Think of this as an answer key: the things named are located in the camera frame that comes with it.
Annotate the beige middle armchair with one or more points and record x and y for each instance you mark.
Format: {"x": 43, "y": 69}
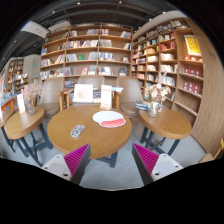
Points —
{"x": 96, "y": 80}

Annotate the white standing sign card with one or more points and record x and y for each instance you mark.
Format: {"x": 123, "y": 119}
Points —
{"x": 106, "y": 96}

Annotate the wooden right bookshelf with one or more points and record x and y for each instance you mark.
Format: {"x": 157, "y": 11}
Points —
{"x": 162, "y": 48}

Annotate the large wooden back bookshelf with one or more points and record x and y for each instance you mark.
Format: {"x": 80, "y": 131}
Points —
{"x": 87, "y": 49}

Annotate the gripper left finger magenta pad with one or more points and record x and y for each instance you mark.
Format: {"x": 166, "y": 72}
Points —
{"x": 70, "y": 167}

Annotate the round wooden left table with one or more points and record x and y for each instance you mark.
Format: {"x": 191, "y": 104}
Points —
{"x": 21, "y": 124}

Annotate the beige armchair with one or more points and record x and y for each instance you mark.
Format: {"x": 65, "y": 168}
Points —
{"x": 131, "y": 94}
{"x": 96, "y": 80}
{"x": 50, "y": 97}

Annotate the yellow poster on shelf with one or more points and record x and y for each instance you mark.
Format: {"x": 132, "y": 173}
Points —
{"x": 192, "y": 45}

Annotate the small white card left table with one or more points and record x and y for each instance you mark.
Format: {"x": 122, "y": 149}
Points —
{"x": 21, "y": 104}

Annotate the right vase with dried flowers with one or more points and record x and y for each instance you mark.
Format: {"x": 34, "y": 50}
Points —
{"x": 158, "y": 94}

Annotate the far left bookshelf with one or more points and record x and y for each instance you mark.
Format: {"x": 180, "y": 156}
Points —
{"x": 16, "y": 79}

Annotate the white red mouse pad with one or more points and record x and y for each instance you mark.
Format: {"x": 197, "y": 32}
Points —
{"x": 109, "y": 119}

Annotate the stack of books on table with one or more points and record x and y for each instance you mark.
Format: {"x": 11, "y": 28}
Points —
{"x": 142, "y": 105}

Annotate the wooden chair edge right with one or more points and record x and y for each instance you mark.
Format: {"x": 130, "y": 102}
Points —
{"x": 218, "y": 155}

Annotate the beige right armchair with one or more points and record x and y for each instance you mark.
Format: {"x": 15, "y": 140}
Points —
{"x": 131, "y": 94}

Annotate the white picture display board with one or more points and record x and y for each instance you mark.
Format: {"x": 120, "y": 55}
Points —
{"x": 83, "y": 93}

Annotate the left vase with dried flowers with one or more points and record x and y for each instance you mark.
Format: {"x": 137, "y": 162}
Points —
{"x": 30, "y": 92}

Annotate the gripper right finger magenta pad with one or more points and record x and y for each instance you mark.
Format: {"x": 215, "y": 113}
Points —
{"x": 153, "y": 166}

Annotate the vase with dried flowers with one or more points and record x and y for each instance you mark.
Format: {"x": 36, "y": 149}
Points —
{"x": 30, "y": 92}
{"x": 158, "y": 94}

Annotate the round wooden right table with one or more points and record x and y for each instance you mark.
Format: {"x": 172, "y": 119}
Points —
{"x": 167, "y": 124}

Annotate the beige left armchair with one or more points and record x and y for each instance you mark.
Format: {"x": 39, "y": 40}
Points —
{"x": 50, "y": 97}

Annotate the white ceiling air unit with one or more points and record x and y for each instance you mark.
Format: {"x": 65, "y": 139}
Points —
{"x": 35, "y": 28}

